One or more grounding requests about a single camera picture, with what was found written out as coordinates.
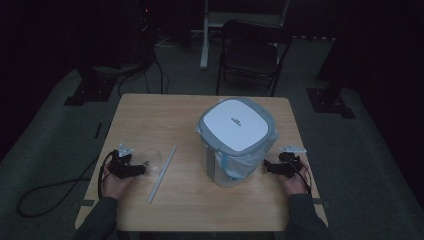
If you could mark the black floor base plate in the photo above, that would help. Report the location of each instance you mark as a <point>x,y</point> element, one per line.
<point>328,101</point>
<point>90,88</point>

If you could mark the white straw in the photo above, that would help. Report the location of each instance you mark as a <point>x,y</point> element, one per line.
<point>162,174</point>

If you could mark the black folding chair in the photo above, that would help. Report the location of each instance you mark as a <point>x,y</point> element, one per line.
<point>250,56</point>

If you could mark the black tape strip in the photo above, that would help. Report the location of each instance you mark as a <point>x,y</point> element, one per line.
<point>98,130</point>

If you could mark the dark equipment stand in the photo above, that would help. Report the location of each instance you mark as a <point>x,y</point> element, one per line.
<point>133,36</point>

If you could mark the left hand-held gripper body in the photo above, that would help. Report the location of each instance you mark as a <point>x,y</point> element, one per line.
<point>120,163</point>

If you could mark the clear plastic cup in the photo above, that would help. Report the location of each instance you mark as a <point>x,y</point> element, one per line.
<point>152,161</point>

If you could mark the white metal stand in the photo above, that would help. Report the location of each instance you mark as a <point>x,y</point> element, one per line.
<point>208,30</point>

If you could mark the person's left hand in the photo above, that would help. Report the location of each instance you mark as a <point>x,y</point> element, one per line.
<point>115,186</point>

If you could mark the person's right hand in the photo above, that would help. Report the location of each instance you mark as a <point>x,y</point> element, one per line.
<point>295,185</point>

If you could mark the white and grey trash bin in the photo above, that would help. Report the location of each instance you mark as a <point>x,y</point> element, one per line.
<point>238,125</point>

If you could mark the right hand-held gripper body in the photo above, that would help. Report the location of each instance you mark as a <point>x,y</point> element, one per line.
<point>287,165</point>

